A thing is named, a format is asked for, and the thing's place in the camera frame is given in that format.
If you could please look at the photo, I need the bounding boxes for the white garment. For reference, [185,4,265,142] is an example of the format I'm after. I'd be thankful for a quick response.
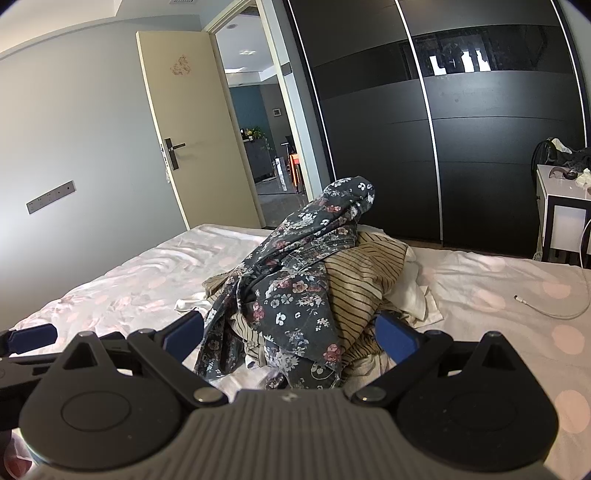
[174,298,211,315]
[385,249,444,325]

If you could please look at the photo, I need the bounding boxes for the tan garment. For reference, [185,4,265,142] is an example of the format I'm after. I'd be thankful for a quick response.
[202,271,243,303]

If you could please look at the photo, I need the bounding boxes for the dark door handle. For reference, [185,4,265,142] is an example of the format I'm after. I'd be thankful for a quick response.
[161,137,186,171]

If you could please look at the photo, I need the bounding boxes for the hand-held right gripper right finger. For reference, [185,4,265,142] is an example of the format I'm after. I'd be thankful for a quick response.
[350,313,533,408]

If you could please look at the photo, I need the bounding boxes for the bed with pink dotted sheet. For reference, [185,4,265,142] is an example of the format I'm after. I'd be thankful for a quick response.
[0,224,591,480]

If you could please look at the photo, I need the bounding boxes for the dark floral pants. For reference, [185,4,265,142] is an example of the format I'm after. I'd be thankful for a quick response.
[194,175,376,391]

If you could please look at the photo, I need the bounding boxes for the cream door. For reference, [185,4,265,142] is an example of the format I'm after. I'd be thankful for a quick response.
[135,30,264,232]

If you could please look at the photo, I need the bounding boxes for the white door frame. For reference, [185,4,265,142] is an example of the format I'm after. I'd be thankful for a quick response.
[205,0,334,229]

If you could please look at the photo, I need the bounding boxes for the black sliding wardrobe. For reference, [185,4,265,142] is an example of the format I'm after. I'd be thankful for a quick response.
[281,0,588,259]

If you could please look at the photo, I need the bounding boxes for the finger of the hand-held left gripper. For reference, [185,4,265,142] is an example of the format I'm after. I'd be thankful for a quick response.
[0,323,59,359]

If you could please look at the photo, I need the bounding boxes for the white nightstand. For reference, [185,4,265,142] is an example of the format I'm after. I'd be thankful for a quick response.
[536,164,591,267]

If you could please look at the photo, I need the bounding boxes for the black bag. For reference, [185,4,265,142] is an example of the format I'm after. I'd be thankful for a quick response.
[531,137,591,172]

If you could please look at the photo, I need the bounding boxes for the beige striped garment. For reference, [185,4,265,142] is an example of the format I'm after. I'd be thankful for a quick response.
[233,231,410,370]

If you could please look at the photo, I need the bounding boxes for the dark hallway cabinet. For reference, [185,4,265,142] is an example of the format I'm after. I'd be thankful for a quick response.
[244,137,274,182]

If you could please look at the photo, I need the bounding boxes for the white cable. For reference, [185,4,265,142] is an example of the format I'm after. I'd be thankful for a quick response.
[514,277,591,320]

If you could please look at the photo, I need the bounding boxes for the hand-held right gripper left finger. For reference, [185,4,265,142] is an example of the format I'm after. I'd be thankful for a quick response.
[50,312,229,409]

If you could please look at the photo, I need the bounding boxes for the grey wall switch panel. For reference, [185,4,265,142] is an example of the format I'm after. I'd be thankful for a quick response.
[25,181,75,215]

